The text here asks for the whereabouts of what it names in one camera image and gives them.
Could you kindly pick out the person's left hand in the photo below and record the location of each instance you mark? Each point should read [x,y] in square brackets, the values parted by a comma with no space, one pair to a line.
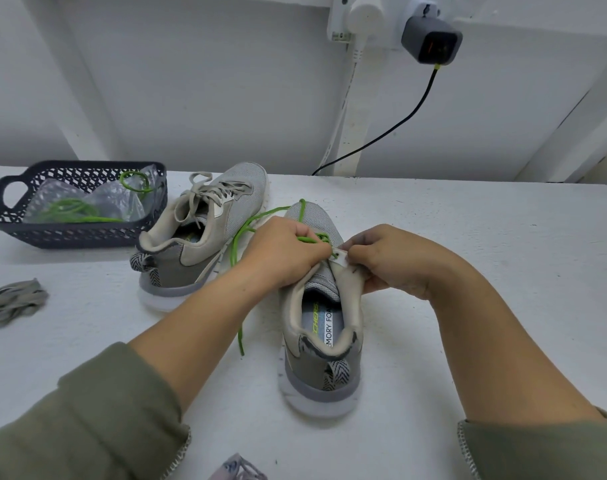
[279,255]

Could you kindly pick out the person's right hand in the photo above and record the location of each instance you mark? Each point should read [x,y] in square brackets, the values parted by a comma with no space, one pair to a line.
[404,260]

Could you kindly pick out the green shoelace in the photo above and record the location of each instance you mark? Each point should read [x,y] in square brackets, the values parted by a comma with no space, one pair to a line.
[68,210]
[238,240]

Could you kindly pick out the gray sneaker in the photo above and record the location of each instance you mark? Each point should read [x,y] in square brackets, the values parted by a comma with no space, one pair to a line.
[188,250]
[323,380]

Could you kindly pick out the beige shoelace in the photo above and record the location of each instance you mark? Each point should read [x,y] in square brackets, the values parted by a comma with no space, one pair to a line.
[13,300]
[211,190]

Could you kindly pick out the clear plastic bag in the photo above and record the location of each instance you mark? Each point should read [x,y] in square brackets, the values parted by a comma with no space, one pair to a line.
[103,200]

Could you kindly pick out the person's left forearm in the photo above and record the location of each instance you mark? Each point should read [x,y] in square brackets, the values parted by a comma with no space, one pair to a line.
[113,395]

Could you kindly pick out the person's right forearm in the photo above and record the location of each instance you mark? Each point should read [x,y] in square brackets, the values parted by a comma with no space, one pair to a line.
[524,395]

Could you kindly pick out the gray patterned garment piece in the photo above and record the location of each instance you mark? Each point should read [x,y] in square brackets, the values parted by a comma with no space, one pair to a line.
[238,468]

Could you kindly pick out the gray charger adapter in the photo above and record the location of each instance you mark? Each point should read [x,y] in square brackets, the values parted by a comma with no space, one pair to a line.
[432,40]

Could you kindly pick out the white plug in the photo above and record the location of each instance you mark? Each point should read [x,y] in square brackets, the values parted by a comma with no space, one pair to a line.
[366,13]

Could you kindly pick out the dark plastic lattice basket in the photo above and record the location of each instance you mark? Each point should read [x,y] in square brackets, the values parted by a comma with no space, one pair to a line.
[8,227]

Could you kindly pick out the white wall socket plate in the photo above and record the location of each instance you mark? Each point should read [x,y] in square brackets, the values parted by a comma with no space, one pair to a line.
[384,10]

